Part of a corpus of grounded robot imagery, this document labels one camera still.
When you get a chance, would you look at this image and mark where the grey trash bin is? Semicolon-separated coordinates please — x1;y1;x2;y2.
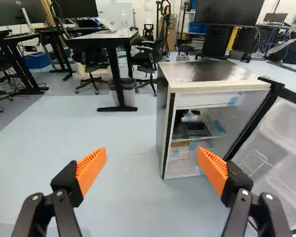
108;77;137;107

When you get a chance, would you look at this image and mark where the black computer monitor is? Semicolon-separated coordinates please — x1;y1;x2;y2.
52;0;100;18
0;0;47;27

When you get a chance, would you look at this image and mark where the large black screen on stand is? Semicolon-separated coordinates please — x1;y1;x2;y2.
193;0;265;63

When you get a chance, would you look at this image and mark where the black fridge door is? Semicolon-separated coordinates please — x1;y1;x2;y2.
222;76;296;237

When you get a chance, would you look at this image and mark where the black desk with angled legs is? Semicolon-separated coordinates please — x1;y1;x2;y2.
0;29;50;96

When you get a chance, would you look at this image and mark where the small fridge with silver top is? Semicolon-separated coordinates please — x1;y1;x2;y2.
155;60;272;182

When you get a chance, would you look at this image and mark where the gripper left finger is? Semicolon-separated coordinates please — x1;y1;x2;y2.
11;146;107;237

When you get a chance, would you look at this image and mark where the clear water bottle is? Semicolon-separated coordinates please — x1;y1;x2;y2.
120;10;128;29

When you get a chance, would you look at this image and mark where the black office chair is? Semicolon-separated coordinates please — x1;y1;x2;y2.
72;46;110;96
129;36;165;97

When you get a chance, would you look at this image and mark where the grey top desk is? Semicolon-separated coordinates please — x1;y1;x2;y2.
64;29;140;113

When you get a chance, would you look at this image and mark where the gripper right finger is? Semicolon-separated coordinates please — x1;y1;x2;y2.
196;146;293;237

